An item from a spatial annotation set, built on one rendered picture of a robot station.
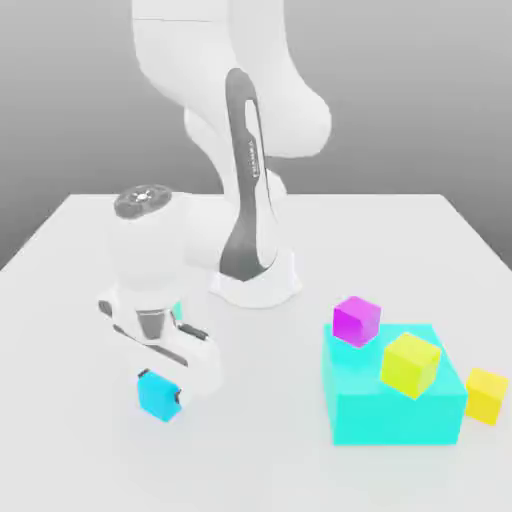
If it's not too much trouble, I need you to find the small magenta cube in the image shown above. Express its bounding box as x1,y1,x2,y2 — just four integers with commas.
332,295,382,349

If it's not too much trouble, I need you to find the small blue cube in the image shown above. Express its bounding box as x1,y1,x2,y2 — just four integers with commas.
136,369,183,424

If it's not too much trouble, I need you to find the large teal box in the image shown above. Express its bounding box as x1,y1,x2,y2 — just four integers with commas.
321,322,469,447

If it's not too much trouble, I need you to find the small yellow cube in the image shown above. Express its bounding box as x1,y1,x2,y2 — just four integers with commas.
464,367,510,426

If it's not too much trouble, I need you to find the small lime cube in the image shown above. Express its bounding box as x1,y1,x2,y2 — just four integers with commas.
379,331,442,400

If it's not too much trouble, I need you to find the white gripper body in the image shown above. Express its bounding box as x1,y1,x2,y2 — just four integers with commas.
106,317,224,401

